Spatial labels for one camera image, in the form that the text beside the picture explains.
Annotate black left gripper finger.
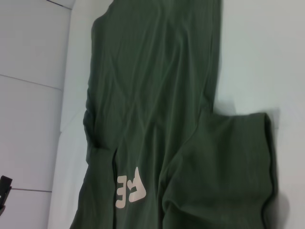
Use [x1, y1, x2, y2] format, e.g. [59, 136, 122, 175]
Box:
[0, 175, 13, 212]

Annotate dark green FREE! T-shirt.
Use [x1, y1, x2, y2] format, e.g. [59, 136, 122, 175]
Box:
[69, 0, 281, 229]

